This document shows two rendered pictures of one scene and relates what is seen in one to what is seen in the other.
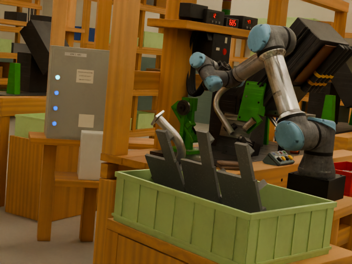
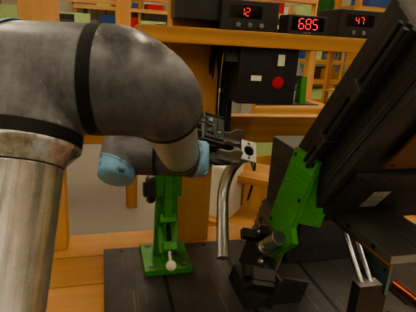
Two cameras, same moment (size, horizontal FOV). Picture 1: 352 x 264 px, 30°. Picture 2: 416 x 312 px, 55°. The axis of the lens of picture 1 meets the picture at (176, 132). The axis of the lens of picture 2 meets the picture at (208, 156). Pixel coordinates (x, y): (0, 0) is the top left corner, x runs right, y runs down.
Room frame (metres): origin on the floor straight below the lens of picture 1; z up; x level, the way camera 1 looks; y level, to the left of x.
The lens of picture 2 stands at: (2.50, -0.74, 1.53)
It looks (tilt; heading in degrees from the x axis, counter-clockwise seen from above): 17 degrees down; 37
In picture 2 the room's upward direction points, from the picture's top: 4 degrees clockwise
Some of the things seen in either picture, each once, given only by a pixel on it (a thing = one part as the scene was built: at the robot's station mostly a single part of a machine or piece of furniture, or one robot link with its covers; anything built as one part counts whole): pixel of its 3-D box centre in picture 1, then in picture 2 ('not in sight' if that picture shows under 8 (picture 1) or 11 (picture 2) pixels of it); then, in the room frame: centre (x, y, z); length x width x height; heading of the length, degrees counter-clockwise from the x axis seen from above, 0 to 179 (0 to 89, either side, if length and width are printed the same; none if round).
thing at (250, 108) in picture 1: (254, 101); (304, 193); (3.36, -0.39, 1.17); 0.13 x 0.12 x 0.20; 143
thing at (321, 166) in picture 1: (317, 162); not in sight; (2.64, -0.58, 0.99); 0.15 x 0.15 x 0.10
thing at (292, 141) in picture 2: (238, 115); (323, 195); (3.62, -0.34, 1.07); 0.30 x 0.18 x 0.34; 143
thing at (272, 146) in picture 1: (246, 152); (304, 275); (3.45, -0.38, 0.89); 1.10 x 0.42 x 0.02; 143
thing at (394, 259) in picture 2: (274, 112); (364, 217); (3.45, -0.51, 1.11); 0.39 x 0.16 x 0.03; 53
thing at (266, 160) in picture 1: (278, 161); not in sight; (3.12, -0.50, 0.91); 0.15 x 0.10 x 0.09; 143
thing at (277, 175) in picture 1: (292, 174); not in sight; (3.28, -0.61, 0.82); 1.50 x 0.14 x 0.15; 143
